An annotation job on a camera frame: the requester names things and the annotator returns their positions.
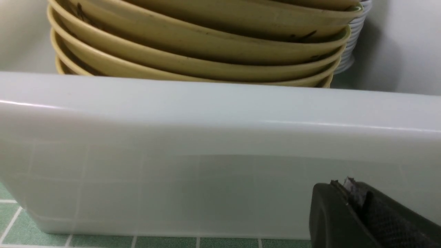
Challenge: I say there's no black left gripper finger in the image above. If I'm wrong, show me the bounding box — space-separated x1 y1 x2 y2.
309 177 441 248

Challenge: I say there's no stack of yellow noodle bowls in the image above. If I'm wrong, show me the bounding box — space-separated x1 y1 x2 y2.
47 0 363 87

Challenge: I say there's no stack of white dishes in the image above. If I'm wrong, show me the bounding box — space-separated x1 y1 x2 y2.
334 0 373 75

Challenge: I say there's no large white plastic tub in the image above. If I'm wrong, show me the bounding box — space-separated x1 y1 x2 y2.
1 0 440 239

